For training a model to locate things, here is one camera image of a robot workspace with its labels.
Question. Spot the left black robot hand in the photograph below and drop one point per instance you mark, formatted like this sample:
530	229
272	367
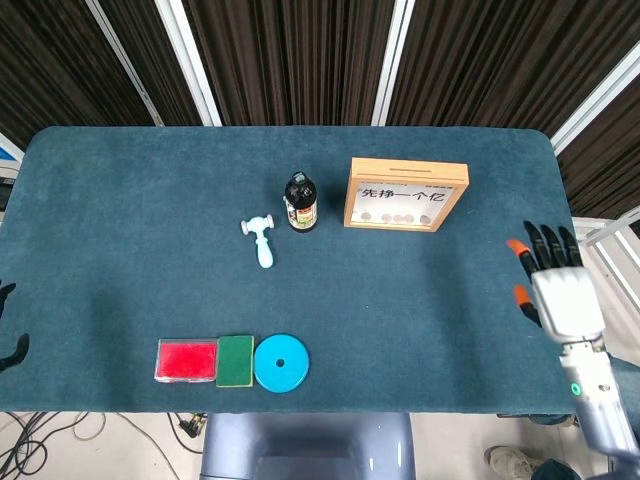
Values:
20	350

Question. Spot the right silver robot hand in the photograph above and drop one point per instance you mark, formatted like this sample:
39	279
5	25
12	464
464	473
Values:
567	305

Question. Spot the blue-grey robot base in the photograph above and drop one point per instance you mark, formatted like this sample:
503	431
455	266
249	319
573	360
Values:
300	440

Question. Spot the white metal rack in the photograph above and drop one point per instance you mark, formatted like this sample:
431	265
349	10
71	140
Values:
612	235

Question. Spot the white shoe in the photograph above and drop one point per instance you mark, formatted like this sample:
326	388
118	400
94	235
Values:
505	460

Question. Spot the red pad clear box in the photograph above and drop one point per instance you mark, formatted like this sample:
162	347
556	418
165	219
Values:
187	361

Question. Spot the teal tablecloth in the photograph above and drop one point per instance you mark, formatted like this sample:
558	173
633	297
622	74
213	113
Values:
150	225

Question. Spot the black power plug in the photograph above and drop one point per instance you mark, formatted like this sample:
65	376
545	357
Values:
192	426

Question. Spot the white blue panel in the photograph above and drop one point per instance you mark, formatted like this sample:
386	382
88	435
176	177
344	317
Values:
7	150

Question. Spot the green yellow sponge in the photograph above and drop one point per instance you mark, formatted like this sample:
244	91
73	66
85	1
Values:
235	361

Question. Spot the light blue toy hammer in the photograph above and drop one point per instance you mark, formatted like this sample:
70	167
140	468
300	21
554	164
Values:
263	252

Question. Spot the blue disc with hole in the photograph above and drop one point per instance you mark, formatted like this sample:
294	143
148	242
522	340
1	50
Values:
290	372

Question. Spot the dark tea bottle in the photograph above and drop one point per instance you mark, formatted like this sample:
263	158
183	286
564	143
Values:
301	210

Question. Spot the dark brown pleated curtain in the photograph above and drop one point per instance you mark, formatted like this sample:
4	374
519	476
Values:
300	60

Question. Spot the white frame post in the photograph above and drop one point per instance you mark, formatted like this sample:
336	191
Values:
395	60
190	65
595	95

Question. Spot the wooden coin bank box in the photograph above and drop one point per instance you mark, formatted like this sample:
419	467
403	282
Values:
380	172

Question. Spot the thin grey frame post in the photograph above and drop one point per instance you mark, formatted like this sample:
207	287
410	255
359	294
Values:
125	65

